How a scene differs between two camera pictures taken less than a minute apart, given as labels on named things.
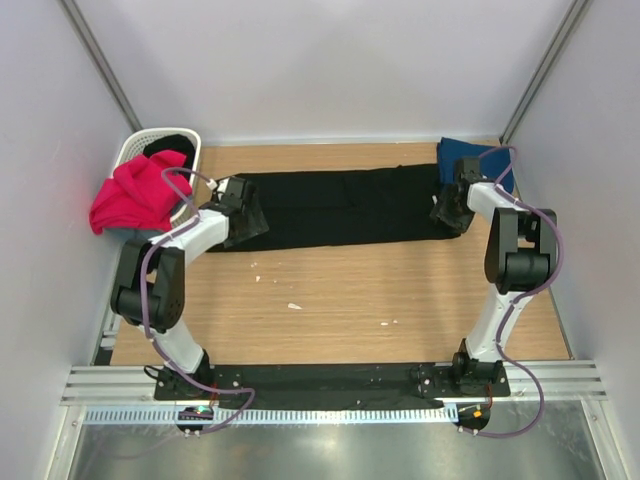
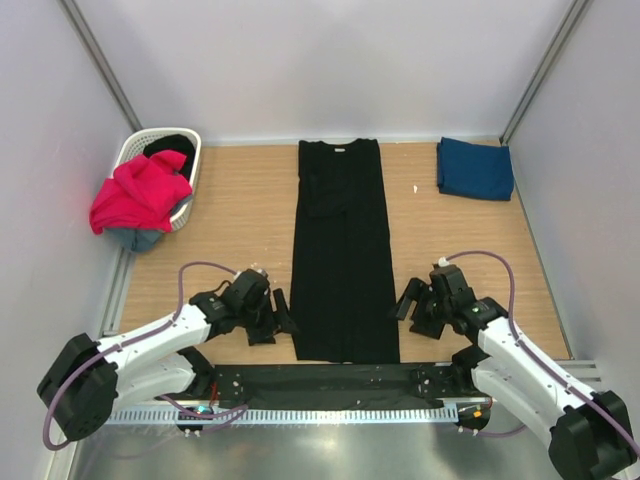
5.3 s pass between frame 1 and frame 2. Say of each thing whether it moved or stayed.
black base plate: stayed
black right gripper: moved
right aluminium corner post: stayed
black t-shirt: moved
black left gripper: moved
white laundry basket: stayed
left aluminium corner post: stayed
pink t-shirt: stayed
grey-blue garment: stayed
